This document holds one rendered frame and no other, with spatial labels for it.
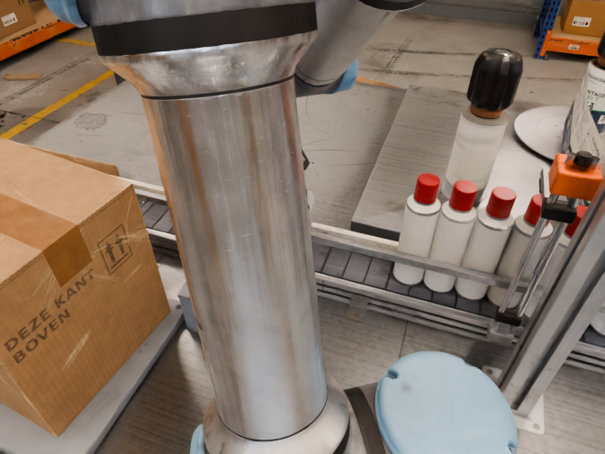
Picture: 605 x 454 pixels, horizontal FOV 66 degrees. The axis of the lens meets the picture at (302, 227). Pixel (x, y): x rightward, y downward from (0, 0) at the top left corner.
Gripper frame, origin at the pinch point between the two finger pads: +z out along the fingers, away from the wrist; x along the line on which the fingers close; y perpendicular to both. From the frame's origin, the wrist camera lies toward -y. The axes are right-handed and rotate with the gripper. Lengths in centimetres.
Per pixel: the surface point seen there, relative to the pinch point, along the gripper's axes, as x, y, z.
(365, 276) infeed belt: -7.8, -2.0, 10.8
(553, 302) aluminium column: -37.6, -16.2, 6.2
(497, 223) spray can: -31.2, -1.2, 5.3
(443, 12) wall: 55, 445, 72
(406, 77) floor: 64, 289, 71
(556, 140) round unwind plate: -37, 56, 26
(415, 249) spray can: -18.5, -1.9, 6.8
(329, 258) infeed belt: -1.6, 0.1, 7.2
